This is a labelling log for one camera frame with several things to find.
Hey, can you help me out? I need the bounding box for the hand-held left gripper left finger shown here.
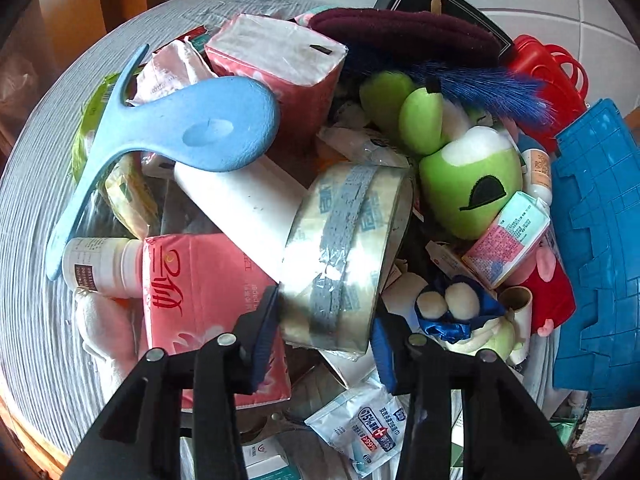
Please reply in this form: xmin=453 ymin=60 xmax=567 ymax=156
xmin=62 ymin=285 xmax=281 ymax=480

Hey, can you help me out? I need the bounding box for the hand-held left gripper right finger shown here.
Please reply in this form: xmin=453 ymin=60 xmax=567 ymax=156
xmin=370 ymin=312 xmax=581 ymax=480

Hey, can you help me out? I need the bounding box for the clear packing tape roll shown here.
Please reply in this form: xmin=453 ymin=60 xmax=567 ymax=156
xmin=277 ymin=161 xmax=416 ymax=353

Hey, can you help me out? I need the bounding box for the white blue wipes packet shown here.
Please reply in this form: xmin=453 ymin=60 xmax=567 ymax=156
xmin=304 ymin=385 xmax=405 ymax=478

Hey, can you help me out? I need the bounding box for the blue white plush toy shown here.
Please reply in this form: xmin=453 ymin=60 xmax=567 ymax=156
xmin=415 ymin=275 xmax=506 ymax=346

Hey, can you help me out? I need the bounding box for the large pink tissue pack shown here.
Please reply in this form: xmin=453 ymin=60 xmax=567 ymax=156
xmin=141 ymin=232 xmax=293 ymax=408

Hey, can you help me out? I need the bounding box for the small white red box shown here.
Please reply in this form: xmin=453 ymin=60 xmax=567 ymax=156
xmin=425 ymin=240 xmax=481 ymax=286

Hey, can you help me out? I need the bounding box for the white teal medicine box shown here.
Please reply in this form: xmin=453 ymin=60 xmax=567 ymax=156
xmin=242 ymin=442 xmax=301 ymax=480

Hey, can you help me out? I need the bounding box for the white paper roll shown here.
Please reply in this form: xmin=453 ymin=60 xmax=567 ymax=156
xmin=172 ymin=155 xmax=308 ymax=283

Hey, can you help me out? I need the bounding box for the cardboard tube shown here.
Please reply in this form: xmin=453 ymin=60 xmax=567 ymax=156
xmin=497 ymin=285 xmax=533 ymax=366

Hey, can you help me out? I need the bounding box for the small teal pink carton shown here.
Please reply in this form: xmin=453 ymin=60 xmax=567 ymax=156
xmin=461 ymin=191 xmax=551 ymax=288

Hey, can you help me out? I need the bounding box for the white bottle dark label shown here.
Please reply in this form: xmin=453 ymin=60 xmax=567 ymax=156
xmin=62 ymin=237 xmax=146 ymax=295

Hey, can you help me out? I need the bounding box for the green frog plush toy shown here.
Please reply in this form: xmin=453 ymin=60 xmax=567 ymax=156
xmin=359 ymin=70 xmax=526 ymax=241

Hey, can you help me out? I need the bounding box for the pink pig plush red dress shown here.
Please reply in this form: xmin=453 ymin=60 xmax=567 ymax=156
xmin=515 ymin=245 xmax=576 ymax=336

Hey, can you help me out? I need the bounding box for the yellowish plastic packet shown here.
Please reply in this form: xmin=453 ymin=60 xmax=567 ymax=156
xmin=102 ymin=155 xmax=161 ymax=241

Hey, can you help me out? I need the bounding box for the clear plastic packet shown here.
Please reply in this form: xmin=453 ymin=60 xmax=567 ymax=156
xmin=317 ymin=125 xmax=416 ymax=168

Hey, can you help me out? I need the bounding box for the blue plastic rice paddle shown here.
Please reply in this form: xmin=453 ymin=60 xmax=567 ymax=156
xmin=45 ymin=44 xmax=282 ymax=281

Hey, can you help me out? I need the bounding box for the white bottle tan label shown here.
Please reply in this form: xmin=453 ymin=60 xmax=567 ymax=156
xmin=517 ymin=147 xmax=553 ymax=206

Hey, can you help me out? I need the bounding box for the grey ribbed table cover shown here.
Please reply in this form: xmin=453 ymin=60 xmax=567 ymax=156
xmin=0 ymin=0 xmax=591 ymax=480

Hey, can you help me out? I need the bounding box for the pink tissue pack white top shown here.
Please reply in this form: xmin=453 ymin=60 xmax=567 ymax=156
xmin=204 ymin=12 xmax=348 ymax=156

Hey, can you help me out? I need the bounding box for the blue bristle brush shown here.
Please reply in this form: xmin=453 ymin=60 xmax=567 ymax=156
xmin=350 ymin=60 xmax=553 ymax=128

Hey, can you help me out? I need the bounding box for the green snack packet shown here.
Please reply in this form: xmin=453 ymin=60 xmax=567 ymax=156
xmin=72 ymin=72 xmax=131 ymax=181

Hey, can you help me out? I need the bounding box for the crumpled pink white wrapper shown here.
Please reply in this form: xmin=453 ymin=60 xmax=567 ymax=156
xmin=132 ymin=40 xmax=211 ymax=106

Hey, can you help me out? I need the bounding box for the maroon cloth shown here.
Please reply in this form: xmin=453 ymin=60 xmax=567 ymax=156
xmin=309 ymin=7 xmax=503 ymax=68

